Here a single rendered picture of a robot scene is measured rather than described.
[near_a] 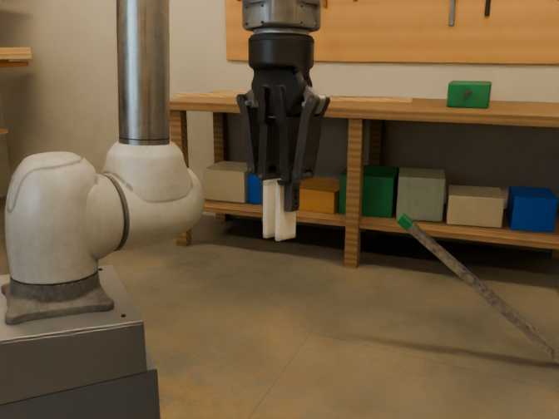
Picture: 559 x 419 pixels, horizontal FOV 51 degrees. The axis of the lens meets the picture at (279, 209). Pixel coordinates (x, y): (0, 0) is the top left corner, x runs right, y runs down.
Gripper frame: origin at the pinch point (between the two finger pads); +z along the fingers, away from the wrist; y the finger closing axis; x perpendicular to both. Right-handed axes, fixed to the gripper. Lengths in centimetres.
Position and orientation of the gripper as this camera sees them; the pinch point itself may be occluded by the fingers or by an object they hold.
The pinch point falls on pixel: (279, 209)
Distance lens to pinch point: 70.8
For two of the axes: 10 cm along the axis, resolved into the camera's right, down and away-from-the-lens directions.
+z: -0.1, 9.8, 1.9
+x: 7.0, -1.3, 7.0
